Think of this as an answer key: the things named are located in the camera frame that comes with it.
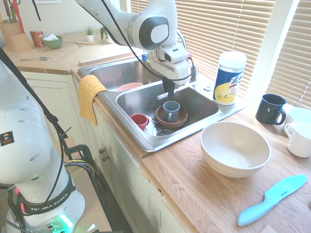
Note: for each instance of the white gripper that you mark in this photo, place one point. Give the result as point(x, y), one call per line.
point(176, 71)

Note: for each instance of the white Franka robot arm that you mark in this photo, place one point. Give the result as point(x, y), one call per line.
point(150, 31)

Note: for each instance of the stainless steel double sink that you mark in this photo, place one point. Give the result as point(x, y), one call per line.
point(136, 99)

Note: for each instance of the sink hole cap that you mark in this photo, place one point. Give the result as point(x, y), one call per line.
point(207, 88)

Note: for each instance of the sink drain strainer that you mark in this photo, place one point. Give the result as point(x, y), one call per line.
point(164, 132)

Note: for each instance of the teal plastic serrated knife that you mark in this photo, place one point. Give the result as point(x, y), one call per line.
point(279, 194)

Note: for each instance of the wooden knife block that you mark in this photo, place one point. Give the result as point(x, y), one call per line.
point(14, 38)

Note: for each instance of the grey blue mug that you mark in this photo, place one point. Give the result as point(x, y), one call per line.
point(171, 111)

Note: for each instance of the brown ceramic bowl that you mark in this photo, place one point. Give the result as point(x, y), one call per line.
point(182, 117)

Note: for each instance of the small blue object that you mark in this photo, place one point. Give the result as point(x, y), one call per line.
point(145, 57)

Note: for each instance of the pink bowl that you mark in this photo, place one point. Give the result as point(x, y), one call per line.
point(128, 87)

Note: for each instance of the red plastic cup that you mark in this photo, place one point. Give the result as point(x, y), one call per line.
point(139, 121)

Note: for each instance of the disinfecting wipes canister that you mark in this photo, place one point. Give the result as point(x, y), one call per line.
point(229, 82)

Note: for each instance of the wide beige window blind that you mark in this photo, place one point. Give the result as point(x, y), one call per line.
point(218, 26)

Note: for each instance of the trailing plant white pot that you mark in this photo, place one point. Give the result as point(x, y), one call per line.
point(107, 38)

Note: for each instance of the yellow dish towel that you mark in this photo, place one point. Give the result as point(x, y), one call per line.
point(87, 97)

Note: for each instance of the round cabinet knob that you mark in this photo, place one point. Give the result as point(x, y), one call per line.
point(105, 159)
point(102, 150)

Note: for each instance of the small plant white pot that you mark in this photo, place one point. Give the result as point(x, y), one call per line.
point(90, 37)

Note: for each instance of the large cream bowl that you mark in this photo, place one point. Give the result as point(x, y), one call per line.
point(238, 157)

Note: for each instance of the cream kitchen cabinet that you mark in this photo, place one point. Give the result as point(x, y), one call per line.
point(126, 179)

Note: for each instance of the dark blue mug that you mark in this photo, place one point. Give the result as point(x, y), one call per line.
point(269, 111)

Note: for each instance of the black metal clamp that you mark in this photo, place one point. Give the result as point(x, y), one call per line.
point(80, 148)

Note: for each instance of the green bowl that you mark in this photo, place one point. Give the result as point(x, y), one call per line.
point(54, 44)

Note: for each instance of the metal spoon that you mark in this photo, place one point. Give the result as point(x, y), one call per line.
point(43, 58)

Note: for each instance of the narrow beige window blind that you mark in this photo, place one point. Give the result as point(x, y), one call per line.
point(294, 55)

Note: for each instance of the orange cardboard box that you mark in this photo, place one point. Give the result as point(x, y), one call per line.
point(36, 38)

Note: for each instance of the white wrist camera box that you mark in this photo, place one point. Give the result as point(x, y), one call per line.
point(175, 54)

